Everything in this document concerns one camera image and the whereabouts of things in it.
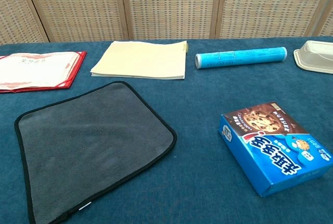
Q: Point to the woven bamboo folding screen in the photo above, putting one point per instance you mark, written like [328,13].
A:
[169,5]

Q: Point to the blue cling film roll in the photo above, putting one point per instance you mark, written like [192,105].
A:
[242,57]

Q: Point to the beige lidded food container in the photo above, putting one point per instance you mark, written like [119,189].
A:
[316,55]

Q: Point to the blue table cloth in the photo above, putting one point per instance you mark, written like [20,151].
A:
[197,94]

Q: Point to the red certificate folder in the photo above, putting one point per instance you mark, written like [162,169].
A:
[33,70]

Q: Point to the beige spiral notebook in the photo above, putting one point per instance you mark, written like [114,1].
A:
[143,60]

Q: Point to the blue chocolate cookie box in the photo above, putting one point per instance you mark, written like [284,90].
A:
[273,151]

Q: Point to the grey and green microfibre cloth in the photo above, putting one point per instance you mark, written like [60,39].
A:
[91,143]

